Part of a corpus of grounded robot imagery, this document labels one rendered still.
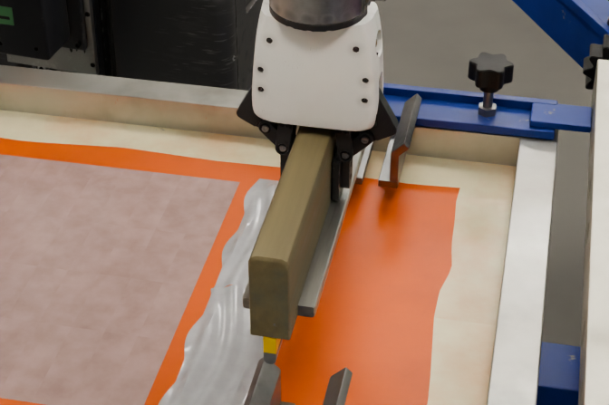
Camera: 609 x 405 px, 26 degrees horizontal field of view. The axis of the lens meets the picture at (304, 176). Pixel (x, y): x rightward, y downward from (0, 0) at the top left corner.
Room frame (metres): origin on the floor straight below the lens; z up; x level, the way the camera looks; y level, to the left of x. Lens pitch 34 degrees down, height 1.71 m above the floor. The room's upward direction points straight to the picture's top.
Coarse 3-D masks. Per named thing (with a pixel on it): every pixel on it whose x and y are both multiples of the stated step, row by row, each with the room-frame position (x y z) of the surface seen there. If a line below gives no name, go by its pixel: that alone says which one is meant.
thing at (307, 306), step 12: (360, 156) 0.96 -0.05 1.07; (348, 192) 0.90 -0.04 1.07; (336, 204) 0.89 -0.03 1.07; (348, 204) 0.90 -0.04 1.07; (336, 216) 0.87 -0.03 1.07; (324, 228) 0.85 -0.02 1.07; (336, 228) 0.85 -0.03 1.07; (324, 240) 0.84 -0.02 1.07; (336, 240) 0.85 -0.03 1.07; (324, 252) 0.82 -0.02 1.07; (312, 264) 0.81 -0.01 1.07; (324, 264) 0.81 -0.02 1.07; (312, 276) 0.79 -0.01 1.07; (324, 276) 0.80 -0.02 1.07; (312, 288) 0.78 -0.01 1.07; (300, 300) 0.77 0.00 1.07; (312, 300) 0.77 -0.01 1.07; (300, 312) 0.76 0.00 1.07; (312, 312) 0.76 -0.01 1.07
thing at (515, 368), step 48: (0, 96) 1.23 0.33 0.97; (48, 96) 1.22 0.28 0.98; (96, 96) 1.21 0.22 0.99; (144, 96) 1.20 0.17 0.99; (192, 96) 1.20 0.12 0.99; (240, 96) 1.20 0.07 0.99; (384, 144) 1.15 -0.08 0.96; (432, 144) 1.14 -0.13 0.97; (480, 144) 1.13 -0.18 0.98; (528, 144) 1.11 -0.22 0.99; (528, 192) 1.03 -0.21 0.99; (528, 240) 0.95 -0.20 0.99; (528, 288) 0.88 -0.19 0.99; (528, 336) 0.82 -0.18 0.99; (528, 384) 0.76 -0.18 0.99
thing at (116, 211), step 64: (0, 192) 1.08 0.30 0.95; (64, 192) 1.08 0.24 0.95; (128, 192) 1.08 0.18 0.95; (192, 192) 1.08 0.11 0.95; (384, 192) 1.08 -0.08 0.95; (448, 192) 1.08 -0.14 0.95; (0, 256) 0.97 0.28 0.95; (64, 256) 0.97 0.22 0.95; (128, 256) 0.97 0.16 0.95; (192, 256) 0.97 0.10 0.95; (384, 256) 0.97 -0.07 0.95; (448, 256) 0.97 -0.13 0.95
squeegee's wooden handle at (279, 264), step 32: (320, 128) 0.90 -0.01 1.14; (288, 160) 0.86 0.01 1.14; (320, 160) 0.86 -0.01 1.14; (288, 192) 0.81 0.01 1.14; (320, 192) 0.84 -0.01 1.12; (288, 224) 0.77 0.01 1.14; (320, 224) 0.85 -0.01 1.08; (256, 256) 0.74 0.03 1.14; (288, 256) 0.74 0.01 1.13; (256, 288) 0.74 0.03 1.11; (288, 288) 0.73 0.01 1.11; (256, 320) 0.74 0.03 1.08; (288, 320) 0.73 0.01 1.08
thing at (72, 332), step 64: (0, 320) 0.88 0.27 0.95; (64, 320) 0.88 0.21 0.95; (128, 320) 0.88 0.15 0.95; (192, 320) 0.88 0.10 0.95; (320, 320) 0.88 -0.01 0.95; (384, 320) 0.88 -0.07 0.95; (0, 384) 0.80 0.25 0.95; (64, 384) 0.80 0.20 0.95; (128, 384) 0.80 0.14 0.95; (320, 384) 0.80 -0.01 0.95; (384, 384) 0.80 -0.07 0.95
